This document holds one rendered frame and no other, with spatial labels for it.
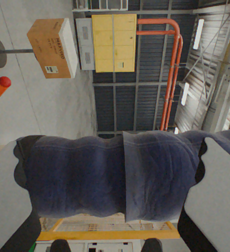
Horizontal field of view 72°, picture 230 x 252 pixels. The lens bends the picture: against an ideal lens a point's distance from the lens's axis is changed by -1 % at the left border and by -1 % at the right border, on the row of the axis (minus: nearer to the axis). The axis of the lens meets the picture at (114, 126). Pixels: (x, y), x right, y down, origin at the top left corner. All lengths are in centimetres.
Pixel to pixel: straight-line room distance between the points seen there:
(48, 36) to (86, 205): 193
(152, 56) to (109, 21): 453
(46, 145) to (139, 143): 22
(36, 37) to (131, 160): 198
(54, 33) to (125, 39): 563
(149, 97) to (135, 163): 1159
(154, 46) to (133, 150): 1079
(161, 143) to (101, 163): 15
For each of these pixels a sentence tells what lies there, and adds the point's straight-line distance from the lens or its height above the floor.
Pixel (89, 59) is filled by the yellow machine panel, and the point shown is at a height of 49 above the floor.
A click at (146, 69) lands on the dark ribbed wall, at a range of 1122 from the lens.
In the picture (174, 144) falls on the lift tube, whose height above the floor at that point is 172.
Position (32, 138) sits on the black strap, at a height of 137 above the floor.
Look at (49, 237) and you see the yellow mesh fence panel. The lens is 170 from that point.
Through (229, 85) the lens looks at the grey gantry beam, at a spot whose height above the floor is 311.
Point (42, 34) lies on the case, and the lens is 215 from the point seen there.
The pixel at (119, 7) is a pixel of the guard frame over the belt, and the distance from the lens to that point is 748.
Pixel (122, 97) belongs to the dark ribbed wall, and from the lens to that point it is 1167.
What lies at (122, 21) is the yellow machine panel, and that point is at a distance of 751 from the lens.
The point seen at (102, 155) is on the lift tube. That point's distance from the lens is 38.
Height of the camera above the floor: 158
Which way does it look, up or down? level
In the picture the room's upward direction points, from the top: 89 degrees clockwise
